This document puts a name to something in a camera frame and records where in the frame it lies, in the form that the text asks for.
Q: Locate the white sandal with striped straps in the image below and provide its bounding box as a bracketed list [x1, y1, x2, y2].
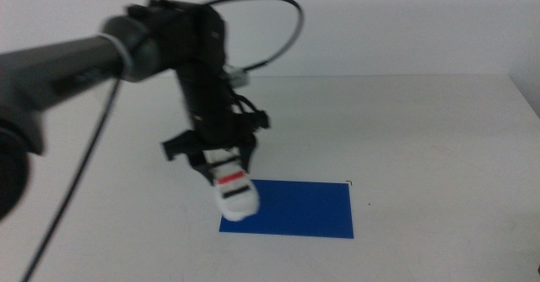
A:
[202, 145, 261, 223]

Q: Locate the blue rectangular mat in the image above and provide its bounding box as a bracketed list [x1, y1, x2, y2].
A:
[218, 179, 355, 240]

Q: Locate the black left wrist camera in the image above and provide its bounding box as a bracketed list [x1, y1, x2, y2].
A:
[229, 94, 272, 133]

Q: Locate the long thin black cable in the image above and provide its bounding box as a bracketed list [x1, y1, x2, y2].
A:
[19, 77, 124, 282]

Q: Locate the black looping cable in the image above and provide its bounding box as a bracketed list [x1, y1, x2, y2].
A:
[202, 0, 306, 73]

